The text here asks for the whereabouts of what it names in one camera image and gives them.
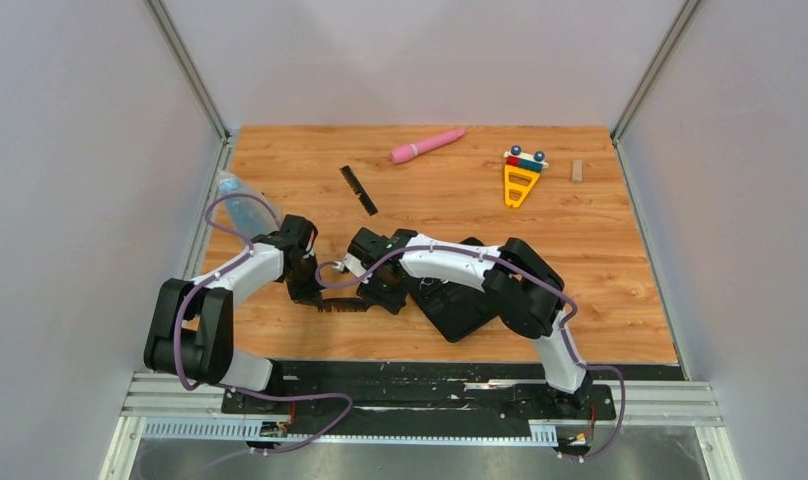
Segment aluminium front rail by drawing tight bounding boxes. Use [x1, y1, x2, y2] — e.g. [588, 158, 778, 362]
[101, 373, 740, 479]

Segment aluminium corner post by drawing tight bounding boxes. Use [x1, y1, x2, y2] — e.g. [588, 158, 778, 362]
[610, 0, 704, 145]
[144, 0, 234, 144]

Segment left aluminium corner post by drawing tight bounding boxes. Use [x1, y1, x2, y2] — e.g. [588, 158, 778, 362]
[144, 0, 234, 144]

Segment yellow triangular toy frame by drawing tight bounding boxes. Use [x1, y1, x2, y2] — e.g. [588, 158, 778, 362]
[503, 164, 541, 209]

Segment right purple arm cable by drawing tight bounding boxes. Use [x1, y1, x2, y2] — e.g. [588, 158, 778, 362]
[314, 245, 627, 463]

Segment black zip tool case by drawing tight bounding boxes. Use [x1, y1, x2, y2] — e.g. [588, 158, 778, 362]
[399, 234, 500, 343]

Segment black barber comb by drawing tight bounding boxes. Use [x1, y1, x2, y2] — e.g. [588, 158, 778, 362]
[339, 165, 379, 216]

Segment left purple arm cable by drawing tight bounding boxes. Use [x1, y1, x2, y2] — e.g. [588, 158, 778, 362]
[172, 193, 354, 480]

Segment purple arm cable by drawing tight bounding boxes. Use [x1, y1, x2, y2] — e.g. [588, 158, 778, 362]
[172, 193, 354, 480]
[314, 245, 627, 463]

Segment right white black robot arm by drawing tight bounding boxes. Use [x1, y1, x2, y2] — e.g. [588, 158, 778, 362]
[342, 228, 592, 418]

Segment silver thinning scissors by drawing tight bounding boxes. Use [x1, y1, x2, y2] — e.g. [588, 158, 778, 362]
[419, 278, 443, 290]

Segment small wooden block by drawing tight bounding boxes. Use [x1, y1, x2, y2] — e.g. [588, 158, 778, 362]
[571, 159, 583, 183]

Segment right aluminium corner post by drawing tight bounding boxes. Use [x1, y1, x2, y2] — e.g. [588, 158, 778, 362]
[610, 0, 704, 145]

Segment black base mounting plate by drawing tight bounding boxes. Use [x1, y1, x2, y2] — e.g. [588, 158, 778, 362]
[221, 360, 618, 438]

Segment pink cylindrical wand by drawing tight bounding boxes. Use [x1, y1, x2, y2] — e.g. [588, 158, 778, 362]
[389, 128, 466, 164]

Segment colourful toy block bar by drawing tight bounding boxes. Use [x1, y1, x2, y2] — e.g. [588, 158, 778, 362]
[503, 145, 549, 173]

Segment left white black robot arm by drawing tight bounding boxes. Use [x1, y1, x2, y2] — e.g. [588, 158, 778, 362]
[143, 215, 323, 413]

